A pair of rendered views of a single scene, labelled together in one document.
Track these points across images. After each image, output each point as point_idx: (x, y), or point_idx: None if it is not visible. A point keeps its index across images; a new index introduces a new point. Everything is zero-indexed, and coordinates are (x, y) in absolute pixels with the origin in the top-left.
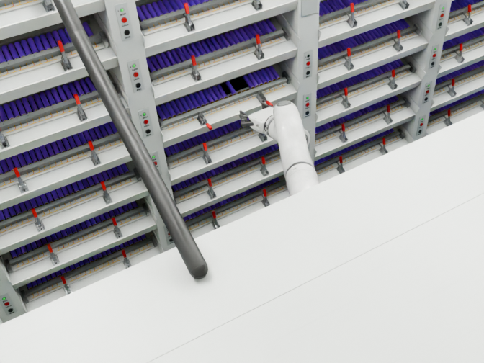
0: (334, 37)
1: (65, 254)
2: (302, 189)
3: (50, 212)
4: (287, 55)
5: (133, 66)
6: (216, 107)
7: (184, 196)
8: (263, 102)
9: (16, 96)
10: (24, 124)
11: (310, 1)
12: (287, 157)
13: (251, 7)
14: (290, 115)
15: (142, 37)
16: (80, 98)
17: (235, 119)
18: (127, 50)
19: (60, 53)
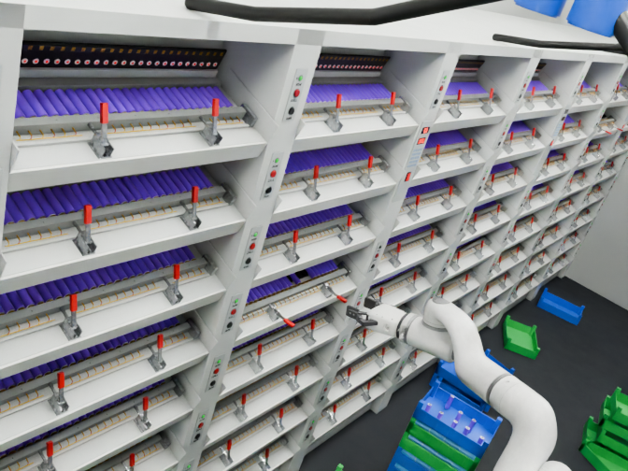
0: (401, 230)
1: None
2: (541, 406)
3: (59, 448)
4: (364, 244)
5: (255, 235)
6: (284, 298)
7: None
8: (367, 297)
9: (123, 260)
10: (94, 304)
11: (404, 187)
12: (478, 367)
13: (359, 183)
14: (463, 316)
15: (277, 199)
16: (168, 270)
17: (300, 316)
18: (258, 213)
19: (182, 205)
